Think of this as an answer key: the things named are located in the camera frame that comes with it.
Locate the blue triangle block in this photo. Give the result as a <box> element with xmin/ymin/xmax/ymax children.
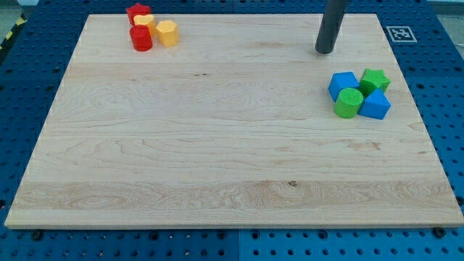
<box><xmin>358</xmin><ymin>89</ymin><xmax>391</xmax><ymax>120</ymax></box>

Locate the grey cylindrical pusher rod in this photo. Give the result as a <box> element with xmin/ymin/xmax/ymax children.
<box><xmin>315</xmin><ymin>0</ymin><xmax>349</xmax><ymax>54</ymax></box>

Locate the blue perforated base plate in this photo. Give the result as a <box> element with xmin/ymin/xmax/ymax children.
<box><xmin>1</xmin><ymin>1</ymin><xmax>463</xmax><ymax>260</ymax></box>

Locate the red star block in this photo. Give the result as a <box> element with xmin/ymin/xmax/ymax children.
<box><xmin>125</xmin><ymin>2</ymin><xmax>152</xmax><ymax>25</ymax></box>

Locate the green cylinder block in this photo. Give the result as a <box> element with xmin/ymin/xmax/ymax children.
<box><xmin>334</xmin><ymin>88</ymin><xmax>364</xmax><ymax>119</ymax></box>

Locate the wooden board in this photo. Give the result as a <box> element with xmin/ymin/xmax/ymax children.
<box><xmin>5</xmin><ymin>14</ymin><xmax>463</xmax><ymax>229</ymax></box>

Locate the yellow heart block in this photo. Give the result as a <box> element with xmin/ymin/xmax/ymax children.
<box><xmin>133</xmin><ymin>14</ymin><xmax>157</xmax><ymax>38</ymax></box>

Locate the green star block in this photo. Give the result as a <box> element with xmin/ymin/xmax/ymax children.
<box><xmin>359</xmin><ymin>68</ymin><xmax>391</xmax><ymax>97</ymax></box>

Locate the red cylinder block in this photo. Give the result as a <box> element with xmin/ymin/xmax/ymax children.
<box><xmin>129</xmin><ymin>25</ymin><xmax>152</xmax><ymax>51</ymax></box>

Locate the yellow hexagon block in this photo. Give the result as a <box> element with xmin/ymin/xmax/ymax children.
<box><xmin>156</xmin><ymin>20</ymin><xmax>180</xmax><ymax>46</ymax></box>

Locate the white fiducial marker tag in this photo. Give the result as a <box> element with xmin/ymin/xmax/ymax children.
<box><xmin>386</xmin><ymin>25</ymin><xmax>417</xmax><ymax>43</ymax></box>

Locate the blue cube block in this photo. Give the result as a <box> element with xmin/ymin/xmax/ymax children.
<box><xmin>328</xmin><ymin>71</ymin><xmax>360</xmax><ymax>102</ymax></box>

